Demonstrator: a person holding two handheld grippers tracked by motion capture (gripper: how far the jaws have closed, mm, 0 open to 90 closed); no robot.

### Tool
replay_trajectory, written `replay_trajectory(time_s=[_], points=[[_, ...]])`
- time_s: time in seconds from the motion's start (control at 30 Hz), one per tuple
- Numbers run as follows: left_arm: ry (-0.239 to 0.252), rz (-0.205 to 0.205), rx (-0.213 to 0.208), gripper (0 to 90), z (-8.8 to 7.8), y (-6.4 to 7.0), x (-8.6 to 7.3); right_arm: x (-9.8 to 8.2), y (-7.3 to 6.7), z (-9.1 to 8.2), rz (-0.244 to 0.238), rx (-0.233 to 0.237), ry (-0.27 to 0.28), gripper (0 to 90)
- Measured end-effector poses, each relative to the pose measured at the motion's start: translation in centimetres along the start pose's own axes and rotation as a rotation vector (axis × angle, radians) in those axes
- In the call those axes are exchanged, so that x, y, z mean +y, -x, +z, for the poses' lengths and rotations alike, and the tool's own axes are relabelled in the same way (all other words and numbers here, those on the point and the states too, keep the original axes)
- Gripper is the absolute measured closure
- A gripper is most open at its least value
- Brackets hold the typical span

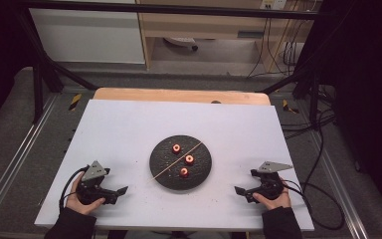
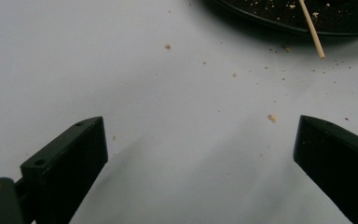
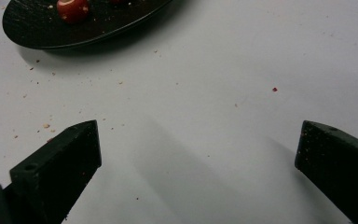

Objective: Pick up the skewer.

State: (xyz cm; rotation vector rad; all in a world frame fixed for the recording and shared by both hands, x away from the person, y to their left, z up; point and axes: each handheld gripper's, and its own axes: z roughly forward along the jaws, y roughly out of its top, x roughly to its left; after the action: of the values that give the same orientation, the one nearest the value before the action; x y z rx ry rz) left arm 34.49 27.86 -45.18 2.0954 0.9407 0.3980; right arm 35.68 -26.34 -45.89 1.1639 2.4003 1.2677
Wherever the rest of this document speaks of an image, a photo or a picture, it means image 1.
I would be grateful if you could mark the wooden table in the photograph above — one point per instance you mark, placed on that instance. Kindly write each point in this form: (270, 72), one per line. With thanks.
(179, 95)

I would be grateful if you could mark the white board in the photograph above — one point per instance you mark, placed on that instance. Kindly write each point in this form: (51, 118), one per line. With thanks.
(119, 132)

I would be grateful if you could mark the white cabinet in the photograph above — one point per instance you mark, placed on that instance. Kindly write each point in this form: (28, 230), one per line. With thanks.
(89, 36)

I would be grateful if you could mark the wooden desk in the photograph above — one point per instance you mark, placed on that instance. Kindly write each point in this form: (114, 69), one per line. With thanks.
(205, 25)

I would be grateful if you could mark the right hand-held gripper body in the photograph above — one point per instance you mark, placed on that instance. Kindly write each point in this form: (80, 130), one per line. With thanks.
(268, 184)

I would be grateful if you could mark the black round plate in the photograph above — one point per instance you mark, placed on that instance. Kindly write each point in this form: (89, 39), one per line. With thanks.
(165, 172)

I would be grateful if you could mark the person's right hand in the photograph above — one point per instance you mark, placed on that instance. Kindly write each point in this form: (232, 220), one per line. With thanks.
(277, 201)

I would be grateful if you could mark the black metal frame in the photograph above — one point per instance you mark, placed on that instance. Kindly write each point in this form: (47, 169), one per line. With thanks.
(165, 9)

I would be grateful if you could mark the aluminium rail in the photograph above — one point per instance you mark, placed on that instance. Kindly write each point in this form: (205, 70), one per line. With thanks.
(338, 186)
(16, 159)

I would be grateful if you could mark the yellow black tape strip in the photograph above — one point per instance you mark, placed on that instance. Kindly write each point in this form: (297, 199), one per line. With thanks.
(290, 107)
(75, 102)

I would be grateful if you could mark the white wall socket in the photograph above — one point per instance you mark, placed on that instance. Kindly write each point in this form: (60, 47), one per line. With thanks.
(273, 4)

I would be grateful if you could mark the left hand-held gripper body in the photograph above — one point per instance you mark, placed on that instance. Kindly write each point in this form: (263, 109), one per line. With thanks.
(91, 186)

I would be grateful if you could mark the person's left hand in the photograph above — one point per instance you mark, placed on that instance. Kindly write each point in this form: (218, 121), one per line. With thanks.
(81, 205)

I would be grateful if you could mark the white chair base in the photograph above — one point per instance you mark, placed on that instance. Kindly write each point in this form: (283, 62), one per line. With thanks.
(180, 41)

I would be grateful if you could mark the red bead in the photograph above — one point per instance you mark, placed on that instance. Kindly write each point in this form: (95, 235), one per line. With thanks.
(189, 159)
(176, 148)
(183, 172)

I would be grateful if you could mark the bamboo skewer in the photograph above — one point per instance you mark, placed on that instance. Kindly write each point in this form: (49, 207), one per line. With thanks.
(170, 165)

